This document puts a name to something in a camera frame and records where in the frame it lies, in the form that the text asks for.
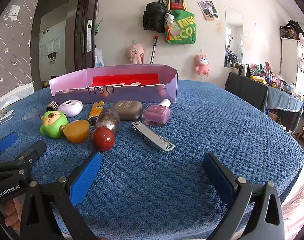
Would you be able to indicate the red framed picture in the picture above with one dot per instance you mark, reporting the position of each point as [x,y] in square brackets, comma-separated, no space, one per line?
[176,3]

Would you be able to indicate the clear plastic piece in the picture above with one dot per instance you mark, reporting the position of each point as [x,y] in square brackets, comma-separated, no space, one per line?
[31,117]

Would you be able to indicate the striped black cap bottle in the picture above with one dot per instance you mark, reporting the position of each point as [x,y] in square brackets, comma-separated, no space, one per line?
[53,105]

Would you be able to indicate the dark bags on cabinet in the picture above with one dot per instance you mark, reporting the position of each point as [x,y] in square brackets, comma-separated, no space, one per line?
[291,30]

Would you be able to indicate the white flat object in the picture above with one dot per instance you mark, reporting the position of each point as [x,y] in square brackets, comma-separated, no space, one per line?
[2,118]

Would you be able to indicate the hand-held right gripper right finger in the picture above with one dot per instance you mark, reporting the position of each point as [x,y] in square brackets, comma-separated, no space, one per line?
[217,180]

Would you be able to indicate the black backpack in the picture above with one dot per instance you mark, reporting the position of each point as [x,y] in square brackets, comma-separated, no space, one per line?
[154,17]

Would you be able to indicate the pink nail polish bottle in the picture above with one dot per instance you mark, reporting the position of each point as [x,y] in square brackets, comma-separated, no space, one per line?
[155,115]

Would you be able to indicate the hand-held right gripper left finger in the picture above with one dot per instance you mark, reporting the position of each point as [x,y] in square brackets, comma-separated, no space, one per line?
[84,178]

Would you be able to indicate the purple cardboard box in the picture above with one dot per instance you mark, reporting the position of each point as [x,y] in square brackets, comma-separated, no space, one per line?
[132,93]

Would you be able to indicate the dark wooden door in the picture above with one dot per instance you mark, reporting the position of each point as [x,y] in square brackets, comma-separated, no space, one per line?
[88,30]

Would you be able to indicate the white cabinet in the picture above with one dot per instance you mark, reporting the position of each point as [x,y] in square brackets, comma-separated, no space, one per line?
[290,60]

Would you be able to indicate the wall mirror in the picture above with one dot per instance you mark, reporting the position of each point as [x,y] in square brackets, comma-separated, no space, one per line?
[234,30]

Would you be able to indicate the red stone ball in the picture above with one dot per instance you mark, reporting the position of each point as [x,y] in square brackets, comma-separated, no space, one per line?
[102,139]

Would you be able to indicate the person's left hand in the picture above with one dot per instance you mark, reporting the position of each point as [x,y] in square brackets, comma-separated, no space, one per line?
[11,211]

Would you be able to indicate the silver nail clipper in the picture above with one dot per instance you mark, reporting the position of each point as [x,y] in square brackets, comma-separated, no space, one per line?
[152,136]

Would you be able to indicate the table with dark cloth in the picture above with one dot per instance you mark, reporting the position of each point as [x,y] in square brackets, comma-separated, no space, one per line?
[251,92]

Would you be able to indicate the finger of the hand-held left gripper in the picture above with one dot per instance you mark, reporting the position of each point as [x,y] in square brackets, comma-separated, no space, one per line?
[7,141]
[33,152]

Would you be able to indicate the green tote bag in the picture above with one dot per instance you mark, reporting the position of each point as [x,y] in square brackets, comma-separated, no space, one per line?
[183,30]

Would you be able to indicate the green toy figure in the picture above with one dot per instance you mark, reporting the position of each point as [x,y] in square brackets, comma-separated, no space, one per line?
[53,125]

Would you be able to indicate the clutter of small bottles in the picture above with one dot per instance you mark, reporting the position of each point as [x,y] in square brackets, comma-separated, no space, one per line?
[266,76]

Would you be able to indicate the plastic bag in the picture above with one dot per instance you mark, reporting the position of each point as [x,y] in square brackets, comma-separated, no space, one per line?
[98,57]

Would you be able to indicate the metal stick with orange grip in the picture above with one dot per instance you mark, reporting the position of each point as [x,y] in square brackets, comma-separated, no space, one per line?
[154,50]

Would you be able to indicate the pink plush toy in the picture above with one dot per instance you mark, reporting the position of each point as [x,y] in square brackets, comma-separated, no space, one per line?
[202,64]
[135,53]

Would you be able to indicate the wall photo collage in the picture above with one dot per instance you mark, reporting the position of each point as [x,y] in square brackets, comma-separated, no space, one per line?
[209,10]

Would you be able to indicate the pink blanket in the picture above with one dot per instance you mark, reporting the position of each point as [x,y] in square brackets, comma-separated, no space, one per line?
[299,210]

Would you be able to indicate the orange round container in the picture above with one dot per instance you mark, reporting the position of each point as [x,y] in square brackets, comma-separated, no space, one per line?
[77,132]

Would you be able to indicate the brown compact case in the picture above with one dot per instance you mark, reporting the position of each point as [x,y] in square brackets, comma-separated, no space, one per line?
[126,110]

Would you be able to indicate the white oval case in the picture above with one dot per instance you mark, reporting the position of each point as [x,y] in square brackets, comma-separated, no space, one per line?
[70,108]

